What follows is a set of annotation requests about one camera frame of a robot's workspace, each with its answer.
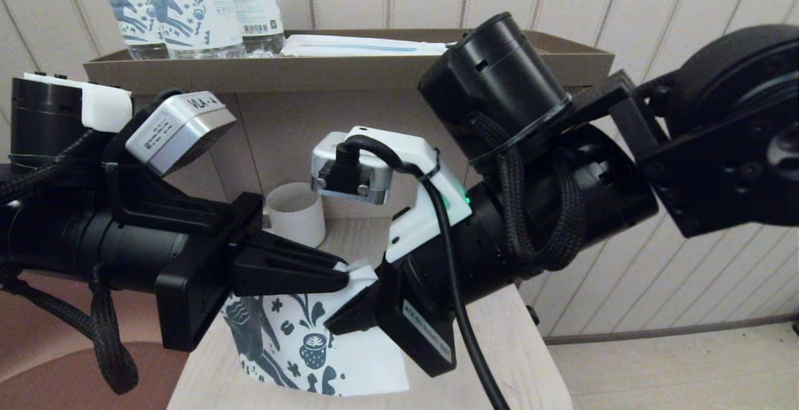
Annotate brown desk shelf unit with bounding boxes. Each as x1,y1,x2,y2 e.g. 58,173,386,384
83,29,615,223

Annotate white horse-print zipper pouch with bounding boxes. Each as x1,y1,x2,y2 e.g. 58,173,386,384
221,259,411,397

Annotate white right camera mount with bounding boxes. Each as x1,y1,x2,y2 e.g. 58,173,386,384
345,126,473,265

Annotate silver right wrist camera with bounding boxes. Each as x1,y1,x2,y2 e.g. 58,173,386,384
310,132,395,205

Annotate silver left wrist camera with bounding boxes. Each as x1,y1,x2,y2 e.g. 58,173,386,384
125,90,238,178

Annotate horse label water bottle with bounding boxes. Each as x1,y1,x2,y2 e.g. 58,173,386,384
94,0,168,62
133,0,245,61

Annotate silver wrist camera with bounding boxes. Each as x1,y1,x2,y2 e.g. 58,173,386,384
310,132,395,205
125,90,238,178

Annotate pink upholstered chair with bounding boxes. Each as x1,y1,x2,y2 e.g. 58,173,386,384
0,273,188,410

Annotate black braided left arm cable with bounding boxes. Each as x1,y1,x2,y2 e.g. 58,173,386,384
0,129,139,395

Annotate white packet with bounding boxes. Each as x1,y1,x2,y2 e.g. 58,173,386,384
280,35,450,57

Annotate barcode label water bottle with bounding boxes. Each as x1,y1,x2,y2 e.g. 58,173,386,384
223,0,285,58

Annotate white ribbed mug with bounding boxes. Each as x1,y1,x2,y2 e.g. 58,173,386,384
265,182,326,250

